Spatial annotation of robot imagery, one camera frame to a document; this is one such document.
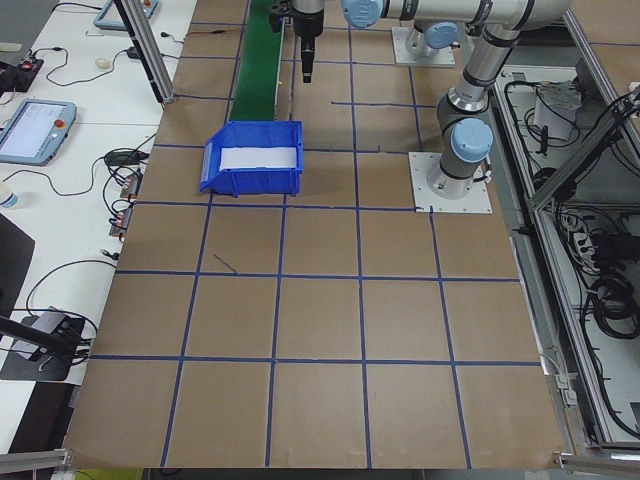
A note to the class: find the white square base plate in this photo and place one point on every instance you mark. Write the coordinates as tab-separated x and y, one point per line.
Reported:
400	55
425	200

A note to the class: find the black usb plug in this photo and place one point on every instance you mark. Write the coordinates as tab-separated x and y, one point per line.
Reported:
166	35

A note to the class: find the black flat panel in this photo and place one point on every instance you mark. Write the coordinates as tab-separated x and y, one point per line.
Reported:
12	265

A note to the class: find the V-shaped metal bar frame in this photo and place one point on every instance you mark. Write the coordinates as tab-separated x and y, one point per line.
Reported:
582	152

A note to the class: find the grey corner bracket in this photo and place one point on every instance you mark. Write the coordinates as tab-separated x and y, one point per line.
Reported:
567	392

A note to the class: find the blue plastic storage bin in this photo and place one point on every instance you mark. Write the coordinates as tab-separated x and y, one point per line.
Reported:
250	182

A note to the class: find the blue-grey teach pendant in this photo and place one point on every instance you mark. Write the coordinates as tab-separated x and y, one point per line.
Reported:
30	130
112	17

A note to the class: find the black power brick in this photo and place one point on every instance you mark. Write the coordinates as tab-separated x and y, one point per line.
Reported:
610	247

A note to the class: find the green conveyor belt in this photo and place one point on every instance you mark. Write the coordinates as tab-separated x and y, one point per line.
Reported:
255	60

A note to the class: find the small grey usb hub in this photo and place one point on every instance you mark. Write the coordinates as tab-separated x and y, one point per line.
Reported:
120	222
131	185

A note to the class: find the white oval puck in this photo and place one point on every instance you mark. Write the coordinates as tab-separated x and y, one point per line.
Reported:
102	62

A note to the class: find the aluminium profile bar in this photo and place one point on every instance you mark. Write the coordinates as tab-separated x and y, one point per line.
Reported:
35	457
595	459

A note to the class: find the black circuit device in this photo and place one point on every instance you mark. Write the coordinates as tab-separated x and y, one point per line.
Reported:
22	70

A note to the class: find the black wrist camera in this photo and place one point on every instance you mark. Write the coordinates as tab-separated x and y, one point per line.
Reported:
279	15

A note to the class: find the white power strip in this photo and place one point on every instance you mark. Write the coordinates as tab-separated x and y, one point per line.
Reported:
580	242

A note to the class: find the black power adapter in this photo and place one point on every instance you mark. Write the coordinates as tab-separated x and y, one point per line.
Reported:
122	157

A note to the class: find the black power plug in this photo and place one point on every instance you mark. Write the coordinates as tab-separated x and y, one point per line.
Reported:
132	51

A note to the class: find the aluminium profile post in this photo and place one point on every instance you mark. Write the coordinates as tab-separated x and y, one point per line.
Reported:
150	60

